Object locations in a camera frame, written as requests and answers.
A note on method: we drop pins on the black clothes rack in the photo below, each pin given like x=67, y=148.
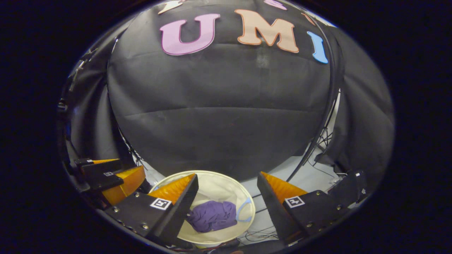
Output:
x=333, y=84

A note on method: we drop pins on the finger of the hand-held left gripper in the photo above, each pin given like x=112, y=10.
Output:
x=99, y=165
x=106, y=178

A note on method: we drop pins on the black stand base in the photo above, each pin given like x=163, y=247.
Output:
x=348, y=187

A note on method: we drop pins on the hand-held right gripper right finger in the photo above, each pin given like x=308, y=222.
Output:
x=273, y=208

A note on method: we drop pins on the purple shirt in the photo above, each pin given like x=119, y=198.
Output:
x=212, y=216

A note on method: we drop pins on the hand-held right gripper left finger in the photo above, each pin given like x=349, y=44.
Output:
x=178, y=211

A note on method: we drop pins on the cream round laundry hamper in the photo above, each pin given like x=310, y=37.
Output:
x=219, y=187

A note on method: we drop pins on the black backdrop cloth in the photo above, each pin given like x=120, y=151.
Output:
x=219, y=106

